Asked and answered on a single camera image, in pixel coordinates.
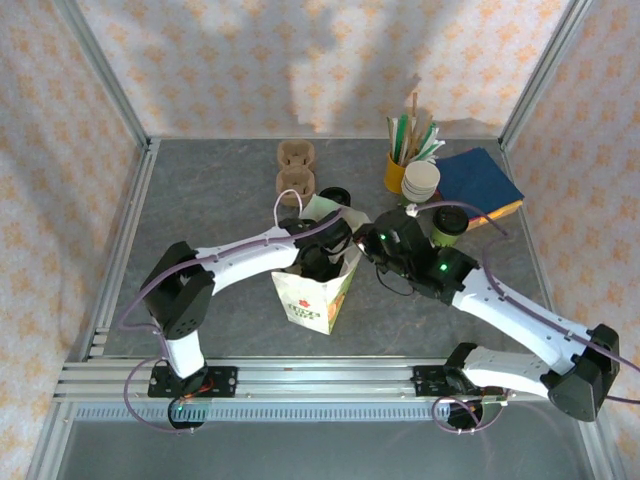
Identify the black plastic cup lid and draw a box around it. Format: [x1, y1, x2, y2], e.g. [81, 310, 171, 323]
[433, 206, 471, 235]

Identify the white paper takeout bag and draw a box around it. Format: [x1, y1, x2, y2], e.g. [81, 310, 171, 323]
[269, 189, 372, 336]

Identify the stack of coloured napkins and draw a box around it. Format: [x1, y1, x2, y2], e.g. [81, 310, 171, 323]
[433, 147, 525, 216]

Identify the stack of black lids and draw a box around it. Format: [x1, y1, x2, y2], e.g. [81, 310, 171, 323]
[319, 186, 354, 207]

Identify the yellow holder cup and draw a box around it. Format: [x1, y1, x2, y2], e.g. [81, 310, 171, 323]
[383, 149, 410, 195]

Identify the stack of paper cups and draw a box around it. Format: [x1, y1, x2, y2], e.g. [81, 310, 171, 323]
[399, 159, 442, 209]

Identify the stack of pulp cup carriers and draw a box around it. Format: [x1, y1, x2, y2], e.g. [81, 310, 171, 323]
[276, 139, 317, 207]

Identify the colourful paper napkin stack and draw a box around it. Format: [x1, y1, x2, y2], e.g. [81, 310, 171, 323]
[467, 197, 526, 234]

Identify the wooden stir stick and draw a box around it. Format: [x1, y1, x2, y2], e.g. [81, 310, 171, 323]
[418, 114, 434, 156]
[409, 91, 419, 161]

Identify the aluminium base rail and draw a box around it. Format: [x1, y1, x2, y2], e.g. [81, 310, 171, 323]
[54, 355, 599, 401]

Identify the grey slotted cable duct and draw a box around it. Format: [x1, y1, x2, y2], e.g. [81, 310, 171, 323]
[74, 402, 454, 424]

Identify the aluminium side rail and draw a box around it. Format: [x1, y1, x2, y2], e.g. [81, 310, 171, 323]
[64, 139, 162, 362]

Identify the aluminium frame post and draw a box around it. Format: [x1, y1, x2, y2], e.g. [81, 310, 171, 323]
[574, 399, 629, 480]
[52, 0, 154, 151]
[499, 0, 597, 146]
[24, 399, 76, 480]

